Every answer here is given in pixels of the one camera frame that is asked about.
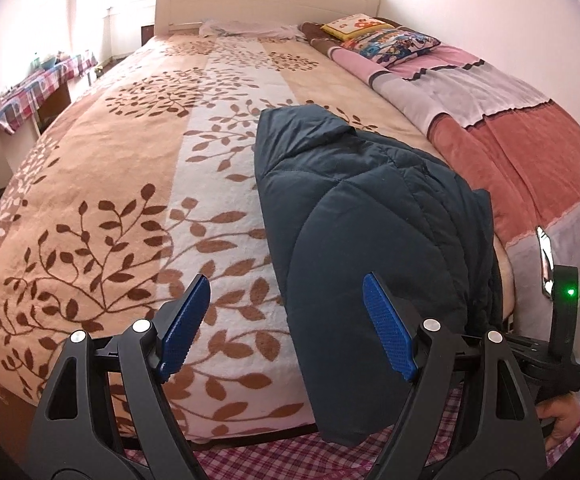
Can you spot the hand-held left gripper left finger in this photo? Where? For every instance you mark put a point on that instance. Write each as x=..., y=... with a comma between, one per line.
x=185, y=327

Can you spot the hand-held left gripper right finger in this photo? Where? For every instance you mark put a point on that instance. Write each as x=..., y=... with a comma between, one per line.
x=389, y=330

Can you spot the dark blue puffer jacket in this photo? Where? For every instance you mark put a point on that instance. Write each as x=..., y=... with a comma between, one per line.
x=369, y=210

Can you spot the person's right hand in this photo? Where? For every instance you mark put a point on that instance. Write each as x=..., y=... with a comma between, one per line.
x=562, y=420

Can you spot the person's pink plaid clothing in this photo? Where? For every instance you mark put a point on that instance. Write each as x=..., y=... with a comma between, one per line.
x=280, y=455

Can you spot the pink and red patchwork quilt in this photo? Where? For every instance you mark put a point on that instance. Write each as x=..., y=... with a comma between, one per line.
x=519, y=160

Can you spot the leaf-patterned beige blanket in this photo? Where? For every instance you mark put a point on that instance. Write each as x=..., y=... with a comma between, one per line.
x=120, y=160

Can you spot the plaid tablecloth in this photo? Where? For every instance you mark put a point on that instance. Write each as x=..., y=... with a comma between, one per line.
x=35, y=90

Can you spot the colourful cartoon pillow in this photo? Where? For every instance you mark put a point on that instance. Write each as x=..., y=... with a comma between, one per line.
x=394, y=45

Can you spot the dark wooden nightstand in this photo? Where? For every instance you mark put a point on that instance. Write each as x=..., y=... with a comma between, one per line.
x=147, y=35

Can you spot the brown plush cloth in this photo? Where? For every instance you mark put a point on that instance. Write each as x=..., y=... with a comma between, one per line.
x=317, y=35

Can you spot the yellow printed pillow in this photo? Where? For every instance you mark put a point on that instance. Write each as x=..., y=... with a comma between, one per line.
x=354, y=27

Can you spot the white crumpled cloth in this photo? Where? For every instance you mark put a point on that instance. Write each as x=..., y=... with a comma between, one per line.
x=250, y=29

